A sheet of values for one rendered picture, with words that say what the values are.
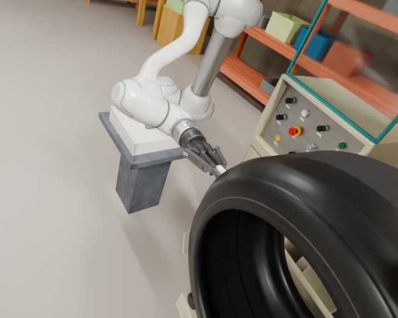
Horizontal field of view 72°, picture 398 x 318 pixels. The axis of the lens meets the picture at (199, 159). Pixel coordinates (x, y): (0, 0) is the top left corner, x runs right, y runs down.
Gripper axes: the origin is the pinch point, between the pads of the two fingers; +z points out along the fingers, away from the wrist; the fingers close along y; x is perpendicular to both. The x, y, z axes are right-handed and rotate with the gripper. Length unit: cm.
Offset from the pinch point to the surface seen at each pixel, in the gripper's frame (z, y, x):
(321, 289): 27.5, 27.2, 26.0
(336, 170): 26.8, -3.1, -22.2
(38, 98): -246, -37, 86
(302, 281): 22.6, 25.4, 28.2
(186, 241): 6.6, -11.4, 14.9
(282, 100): -50, 69, -2
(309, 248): 33.5, -12.3, -15.2
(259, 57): -367, 335, 44
